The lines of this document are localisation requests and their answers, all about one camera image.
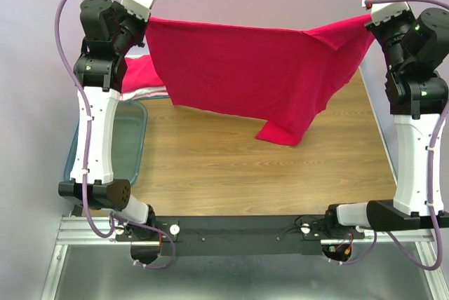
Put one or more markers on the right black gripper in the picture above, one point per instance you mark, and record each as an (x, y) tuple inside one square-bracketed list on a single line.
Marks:
[(405, 15)]

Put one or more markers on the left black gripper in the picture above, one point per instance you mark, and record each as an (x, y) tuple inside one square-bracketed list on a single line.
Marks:
[(141, 23)]

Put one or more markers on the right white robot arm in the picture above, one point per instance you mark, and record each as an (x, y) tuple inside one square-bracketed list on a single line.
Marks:
[(413, 48)]

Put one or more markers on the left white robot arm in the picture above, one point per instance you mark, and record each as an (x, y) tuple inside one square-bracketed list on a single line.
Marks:
[(111, 29)]

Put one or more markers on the folded white t-shirt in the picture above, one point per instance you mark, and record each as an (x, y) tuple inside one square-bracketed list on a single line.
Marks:
[(147, 90)]

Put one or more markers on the folded pink t-shirt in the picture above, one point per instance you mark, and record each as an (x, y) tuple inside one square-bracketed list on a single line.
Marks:
[(150, 96)]

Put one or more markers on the teal plastic bin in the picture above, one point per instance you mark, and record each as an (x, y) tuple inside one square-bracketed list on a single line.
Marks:
[(115, 149)]

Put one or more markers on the metal lower shelf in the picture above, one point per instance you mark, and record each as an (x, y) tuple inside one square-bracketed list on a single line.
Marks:
[(106, 272)]

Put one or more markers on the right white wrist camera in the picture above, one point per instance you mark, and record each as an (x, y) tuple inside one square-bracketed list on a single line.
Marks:
[(382, 11)]

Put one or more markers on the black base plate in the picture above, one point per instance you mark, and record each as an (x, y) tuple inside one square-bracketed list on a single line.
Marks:
[(252, 235)]

